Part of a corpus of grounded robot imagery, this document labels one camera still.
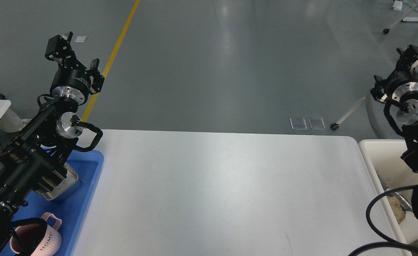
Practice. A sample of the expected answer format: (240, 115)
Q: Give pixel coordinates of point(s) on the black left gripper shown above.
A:
(69, 81)

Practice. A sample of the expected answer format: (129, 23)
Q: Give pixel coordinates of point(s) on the stainless steel rectangular container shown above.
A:
(66, 188)

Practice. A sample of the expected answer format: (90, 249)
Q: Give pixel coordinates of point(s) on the beige plastic bin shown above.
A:
(384, 163)

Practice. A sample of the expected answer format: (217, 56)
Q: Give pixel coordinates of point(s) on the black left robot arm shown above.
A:
(35, 159)

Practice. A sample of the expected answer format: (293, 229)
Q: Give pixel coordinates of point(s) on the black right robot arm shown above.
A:
(402, 117)

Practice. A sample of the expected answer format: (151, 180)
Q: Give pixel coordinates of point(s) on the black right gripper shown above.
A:
(400, 83)

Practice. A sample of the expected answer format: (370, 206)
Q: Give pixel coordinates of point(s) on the brown paper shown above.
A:
(398, 212)

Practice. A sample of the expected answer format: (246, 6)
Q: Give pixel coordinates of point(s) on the grey office chair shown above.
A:
(375, 115)

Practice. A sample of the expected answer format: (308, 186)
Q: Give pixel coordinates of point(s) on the blue plastic tray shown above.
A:
(71, 207)

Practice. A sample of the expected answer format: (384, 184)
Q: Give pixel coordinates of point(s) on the white paper cup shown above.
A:
(409, 227)

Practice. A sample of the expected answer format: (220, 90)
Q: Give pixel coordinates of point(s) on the pink ribbed mug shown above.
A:
(36, 236)

